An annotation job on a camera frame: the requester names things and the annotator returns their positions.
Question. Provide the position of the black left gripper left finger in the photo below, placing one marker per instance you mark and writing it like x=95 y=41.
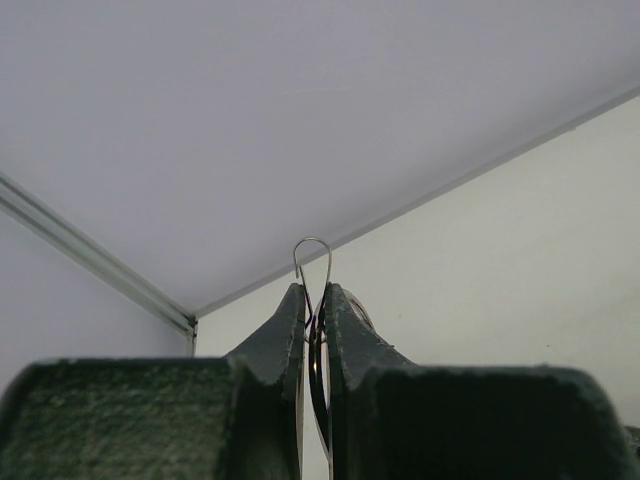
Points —
x=238 y=416

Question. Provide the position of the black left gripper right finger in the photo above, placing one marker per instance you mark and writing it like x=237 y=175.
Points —
x=393 y=419

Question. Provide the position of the aluminium frame post left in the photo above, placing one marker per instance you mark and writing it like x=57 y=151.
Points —
x=20 y=204

